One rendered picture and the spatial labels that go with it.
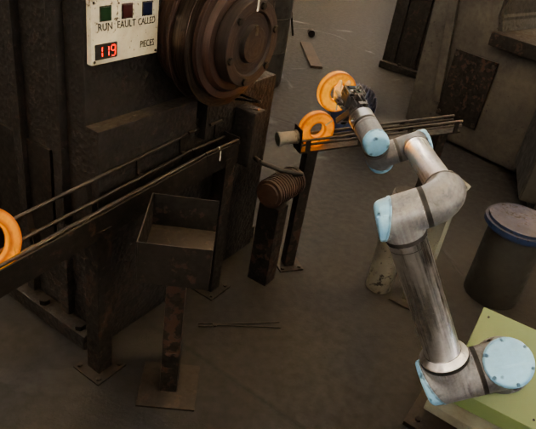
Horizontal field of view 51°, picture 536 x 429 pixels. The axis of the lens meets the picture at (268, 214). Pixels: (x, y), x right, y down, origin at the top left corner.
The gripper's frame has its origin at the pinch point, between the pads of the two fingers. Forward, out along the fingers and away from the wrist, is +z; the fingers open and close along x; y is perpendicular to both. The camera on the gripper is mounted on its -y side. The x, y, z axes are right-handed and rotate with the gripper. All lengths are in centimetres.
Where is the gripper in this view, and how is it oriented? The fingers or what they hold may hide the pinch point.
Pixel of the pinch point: (338, 86)
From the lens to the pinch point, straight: 226.1
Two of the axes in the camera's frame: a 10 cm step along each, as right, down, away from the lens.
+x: -9.3, 0.6, -3.7
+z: -2.9, -7.5, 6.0
